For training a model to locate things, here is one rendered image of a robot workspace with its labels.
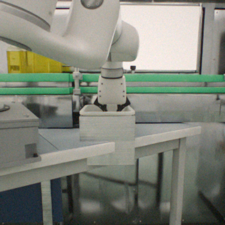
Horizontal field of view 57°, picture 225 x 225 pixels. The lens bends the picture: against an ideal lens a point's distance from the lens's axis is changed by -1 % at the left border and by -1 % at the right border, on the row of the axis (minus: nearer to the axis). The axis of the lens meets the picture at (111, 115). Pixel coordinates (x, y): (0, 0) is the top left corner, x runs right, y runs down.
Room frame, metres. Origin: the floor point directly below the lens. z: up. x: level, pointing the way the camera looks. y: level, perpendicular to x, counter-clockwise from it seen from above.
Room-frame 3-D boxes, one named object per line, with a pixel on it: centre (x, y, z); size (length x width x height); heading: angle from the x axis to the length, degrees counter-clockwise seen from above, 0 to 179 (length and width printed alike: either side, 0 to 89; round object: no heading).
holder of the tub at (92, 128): (0.76, 0.02, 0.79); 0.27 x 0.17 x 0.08; 2
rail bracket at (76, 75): (0.83, 0.13, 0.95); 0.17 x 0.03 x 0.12; 2
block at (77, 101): (0.85, 0.14, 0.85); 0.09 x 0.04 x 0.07; 2
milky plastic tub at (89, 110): (0.73, 0.02, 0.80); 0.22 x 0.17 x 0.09; 2
